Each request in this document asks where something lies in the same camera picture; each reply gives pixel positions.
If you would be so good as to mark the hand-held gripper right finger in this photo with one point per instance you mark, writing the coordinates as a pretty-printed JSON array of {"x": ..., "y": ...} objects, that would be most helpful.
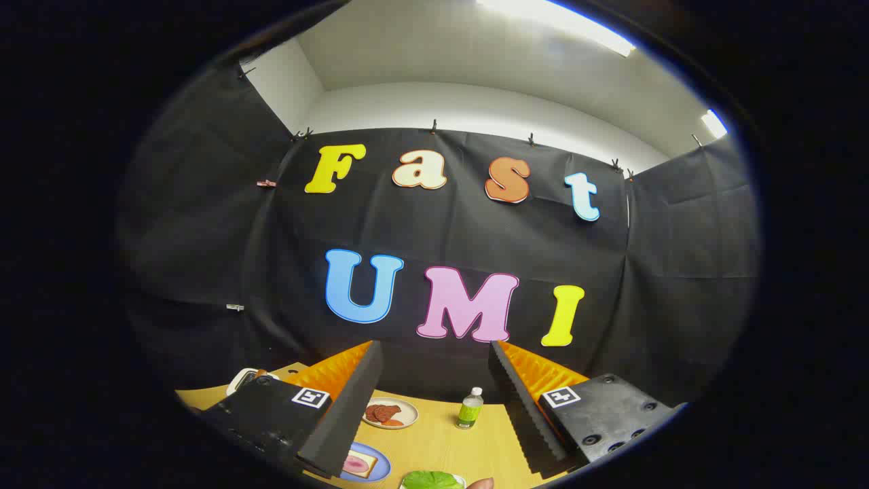
[{"x": 526, "y": 414}]

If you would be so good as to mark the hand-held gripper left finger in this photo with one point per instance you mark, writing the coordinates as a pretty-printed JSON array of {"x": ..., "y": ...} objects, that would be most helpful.
[{"x": 343, "y": 414}]

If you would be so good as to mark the green lettuce leaf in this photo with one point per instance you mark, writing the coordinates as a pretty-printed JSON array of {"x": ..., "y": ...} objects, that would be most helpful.
[{"x": 431, "y": 480}]

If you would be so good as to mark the brown meat patty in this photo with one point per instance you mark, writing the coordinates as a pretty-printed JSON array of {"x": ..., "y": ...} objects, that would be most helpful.
[
  {"x": 387, "y": 412},
  {"x": 369, "y": 413}
]

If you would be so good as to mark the bread slice with ham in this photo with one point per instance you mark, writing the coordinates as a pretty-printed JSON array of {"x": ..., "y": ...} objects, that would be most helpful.
[{"x": 370, "y": 460}]

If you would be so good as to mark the green label plastic bottle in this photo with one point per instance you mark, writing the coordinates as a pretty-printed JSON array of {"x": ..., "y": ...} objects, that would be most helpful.
[{"x": 468, "y": 411}]

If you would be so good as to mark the cream oval plate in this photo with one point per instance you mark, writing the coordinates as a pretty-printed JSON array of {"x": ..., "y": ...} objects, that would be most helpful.
[{"x": 406, "y": 409}]

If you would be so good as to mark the blue round plate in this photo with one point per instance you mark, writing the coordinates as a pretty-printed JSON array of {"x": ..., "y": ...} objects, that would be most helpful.
[{"x": 381, "y": 465}]

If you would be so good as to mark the white toaster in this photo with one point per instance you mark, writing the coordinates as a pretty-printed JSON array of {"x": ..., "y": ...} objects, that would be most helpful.
[{"x": 239, "y": 380}]

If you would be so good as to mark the black backdrop cloth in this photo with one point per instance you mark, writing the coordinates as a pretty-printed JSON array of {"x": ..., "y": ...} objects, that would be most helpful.
[{"x": 448, "y": 231}]

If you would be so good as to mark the row of black cloth clips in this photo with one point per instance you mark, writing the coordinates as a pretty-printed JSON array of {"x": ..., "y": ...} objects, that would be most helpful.
[{"x": 433, "y": 127}]

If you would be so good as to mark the small ceiling light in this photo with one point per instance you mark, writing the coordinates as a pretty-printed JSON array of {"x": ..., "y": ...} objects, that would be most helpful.
[{"x": 714, "y": 124}]

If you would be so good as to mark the long ceiling light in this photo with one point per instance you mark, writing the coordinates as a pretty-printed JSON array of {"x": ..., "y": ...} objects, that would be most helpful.
[{"x": 563, "y": 20}]

